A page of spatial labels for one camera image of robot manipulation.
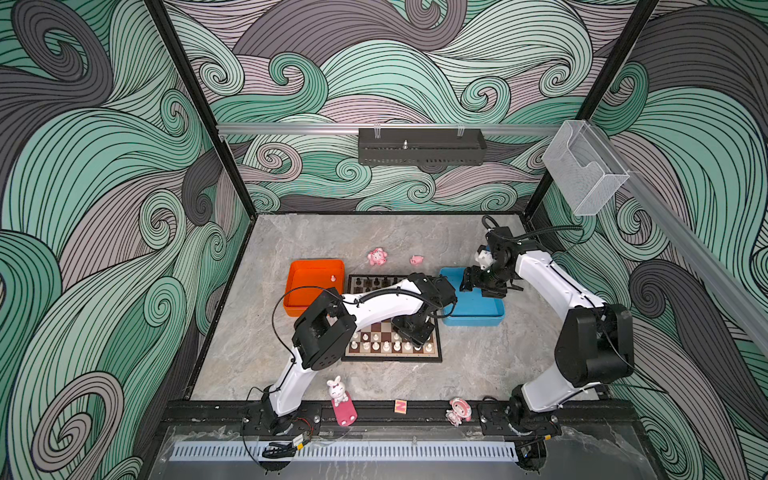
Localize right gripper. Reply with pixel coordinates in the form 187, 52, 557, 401
458, 262, 515, 297

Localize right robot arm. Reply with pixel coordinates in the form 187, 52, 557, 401
460, 215, 635, 424

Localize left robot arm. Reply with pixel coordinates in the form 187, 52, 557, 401
261, 273, 458, 422

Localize chess board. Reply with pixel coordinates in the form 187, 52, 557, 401
341, 274, 443, 363

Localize blue plastic tray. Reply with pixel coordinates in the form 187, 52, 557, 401
440, 267, 506, 327

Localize pink kitty toy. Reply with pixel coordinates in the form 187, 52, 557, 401
367, 247, 388, 266

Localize pink haired doll figure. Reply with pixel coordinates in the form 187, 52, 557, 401
445, 397, 472, 427

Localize white rabbit figure pink base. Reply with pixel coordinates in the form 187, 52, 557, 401
327, 376, 358, 427

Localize orange plastic tray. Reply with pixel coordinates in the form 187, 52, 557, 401
283, 259, 345, 318

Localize white slotted cable duct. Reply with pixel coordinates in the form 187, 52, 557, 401
169, 440, 518, 462

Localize clear acrylic wall box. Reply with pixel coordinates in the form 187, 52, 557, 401
542, 120, 629, 217

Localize black wall shelf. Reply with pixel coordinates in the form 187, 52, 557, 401
357, 127, 488, 169

